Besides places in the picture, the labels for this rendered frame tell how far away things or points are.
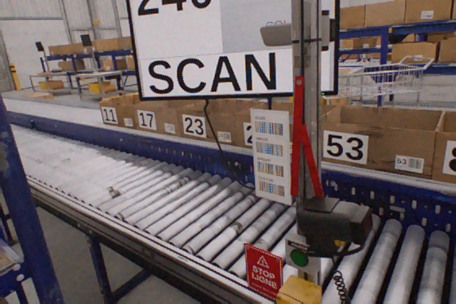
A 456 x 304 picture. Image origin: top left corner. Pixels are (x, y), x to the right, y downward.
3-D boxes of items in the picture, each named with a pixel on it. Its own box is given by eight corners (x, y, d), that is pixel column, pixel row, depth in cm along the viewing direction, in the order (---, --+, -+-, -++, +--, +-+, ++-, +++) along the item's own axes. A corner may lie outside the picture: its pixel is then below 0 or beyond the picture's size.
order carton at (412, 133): (314, 161, 124) (313, 121, 119) (339, 139, 146) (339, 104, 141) (431, 181, 101) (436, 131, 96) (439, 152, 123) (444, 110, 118)
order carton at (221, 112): (180, 138, 171) (176, 108, 166) (213, 125, 193) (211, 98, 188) (236, 147, 147) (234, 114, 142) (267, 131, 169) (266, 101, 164)
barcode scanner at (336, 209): (368, 277, 50) (361, 218, 48) (300, 259, 57) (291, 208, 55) (378, 253, 55) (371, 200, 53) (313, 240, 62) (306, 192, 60)
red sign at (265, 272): (247, 287, 77) (243, 243, 73) (249, 284, 77) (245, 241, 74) (308, 317, 67) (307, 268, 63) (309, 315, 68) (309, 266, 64)
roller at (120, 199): (98, 209, 128) (100, 220, 129) (186, 165, 167) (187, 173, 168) (91, 207, 131) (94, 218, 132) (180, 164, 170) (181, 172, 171)
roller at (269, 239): (238, 292, 86) (225, 286, 89) (312, 206, 125) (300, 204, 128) (235, 276, 85) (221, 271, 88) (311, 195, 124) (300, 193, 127)
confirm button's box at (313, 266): (283, 266, 65) (282, 238, 63) (291, 257, 67) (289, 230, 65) (315, 279, 61) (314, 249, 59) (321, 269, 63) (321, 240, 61)
